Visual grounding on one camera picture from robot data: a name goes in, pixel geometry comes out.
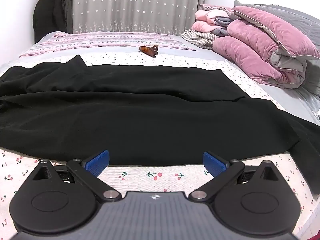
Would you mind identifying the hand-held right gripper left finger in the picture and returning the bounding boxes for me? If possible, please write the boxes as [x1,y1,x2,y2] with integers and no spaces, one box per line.
[29,150,121,202]

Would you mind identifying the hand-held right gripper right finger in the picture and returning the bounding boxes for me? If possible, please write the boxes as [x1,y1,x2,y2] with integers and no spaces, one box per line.
[189,151,288,202]

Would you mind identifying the black pants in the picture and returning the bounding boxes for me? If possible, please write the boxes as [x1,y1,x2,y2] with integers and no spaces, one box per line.
[0,54,320,195]

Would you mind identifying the cherry-print bed sheet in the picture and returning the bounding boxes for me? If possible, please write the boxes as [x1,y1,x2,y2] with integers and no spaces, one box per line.
[0,51,320,240]

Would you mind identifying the pink striped blanket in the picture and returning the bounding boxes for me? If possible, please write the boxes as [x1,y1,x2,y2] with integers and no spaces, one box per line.
[19,31,197,57]

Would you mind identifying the brown hair claw clip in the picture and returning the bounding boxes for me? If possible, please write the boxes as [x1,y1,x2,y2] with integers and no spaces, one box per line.
[139,44,159,58]

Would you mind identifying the grey white striped cloth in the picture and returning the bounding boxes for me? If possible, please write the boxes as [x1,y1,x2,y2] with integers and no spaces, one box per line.
[181,29,218,50]

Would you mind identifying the mauve folded quilt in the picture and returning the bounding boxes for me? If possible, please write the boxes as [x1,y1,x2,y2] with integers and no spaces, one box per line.
[212,5,320,89]

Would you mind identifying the grey folded garment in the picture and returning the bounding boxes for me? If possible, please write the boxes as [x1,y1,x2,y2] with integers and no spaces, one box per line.
[212,17,232,36]

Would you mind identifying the pink folded garment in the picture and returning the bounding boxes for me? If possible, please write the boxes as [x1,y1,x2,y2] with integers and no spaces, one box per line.
[191,4,234,33]

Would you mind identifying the hanging dark clothes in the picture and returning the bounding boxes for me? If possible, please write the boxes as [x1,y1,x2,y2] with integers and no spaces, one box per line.
[33,0,74,43]

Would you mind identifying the grey star-print curtain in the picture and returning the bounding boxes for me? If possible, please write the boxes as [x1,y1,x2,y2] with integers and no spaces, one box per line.
[72,0,208,35]

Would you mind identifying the grey quilted blanket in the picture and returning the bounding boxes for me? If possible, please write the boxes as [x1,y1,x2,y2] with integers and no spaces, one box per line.
[233,0,320,124]

